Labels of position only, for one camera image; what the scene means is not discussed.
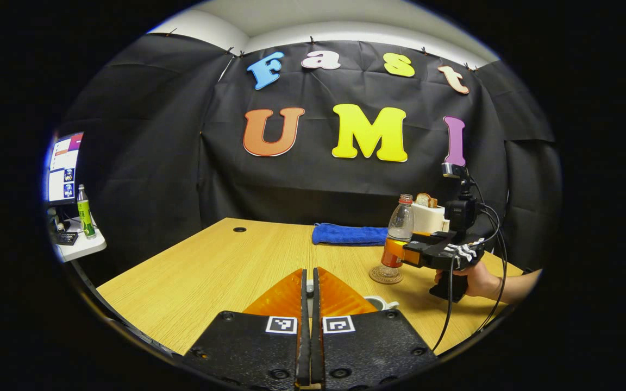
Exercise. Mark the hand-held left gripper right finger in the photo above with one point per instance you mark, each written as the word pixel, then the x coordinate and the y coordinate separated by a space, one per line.
pixel 317 353

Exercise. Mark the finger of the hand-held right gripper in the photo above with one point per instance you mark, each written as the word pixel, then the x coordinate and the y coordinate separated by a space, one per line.
pixel 416 254

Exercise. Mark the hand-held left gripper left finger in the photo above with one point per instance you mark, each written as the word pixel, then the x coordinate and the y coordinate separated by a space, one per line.
pixel 303 353

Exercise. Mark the clear plastic water bottle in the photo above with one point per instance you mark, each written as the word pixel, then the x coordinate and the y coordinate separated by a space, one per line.
pixel 401 222

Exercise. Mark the round woven coaster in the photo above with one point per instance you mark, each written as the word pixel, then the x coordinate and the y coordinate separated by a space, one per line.
pixel 386 278

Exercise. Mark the white ceramic teacup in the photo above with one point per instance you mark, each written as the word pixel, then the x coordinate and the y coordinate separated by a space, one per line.
pixel 381 302

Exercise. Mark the green drink bottle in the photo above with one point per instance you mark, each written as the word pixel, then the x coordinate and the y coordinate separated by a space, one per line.
pixel 86 217

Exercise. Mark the white toaster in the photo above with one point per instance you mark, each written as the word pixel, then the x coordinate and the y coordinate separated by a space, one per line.
pixel 427 217

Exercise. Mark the toast slice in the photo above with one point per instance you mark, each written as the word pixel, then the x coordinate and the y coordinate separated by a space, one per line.
pixel 426 200

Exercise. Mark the blue towel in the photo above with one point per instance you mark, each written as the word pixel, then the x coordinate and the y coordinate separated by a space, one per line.
pixel 345 234

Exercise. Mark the black backdrop cloth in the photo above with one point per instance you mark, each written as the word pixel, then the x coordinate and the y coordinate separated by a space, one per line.
pixel 155 163

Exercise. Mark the white side table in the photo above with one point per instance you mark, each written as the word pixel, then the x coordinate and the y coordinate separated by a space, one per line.
pixel 82 247

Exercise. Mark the black keyboard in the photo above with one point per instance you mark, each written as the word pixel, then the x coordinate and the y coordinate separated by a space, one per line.
pixel 66 238

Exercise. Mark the computer monitor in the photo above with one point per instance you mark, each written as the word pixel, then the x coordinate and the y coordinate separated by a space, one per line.
pixel 63 163

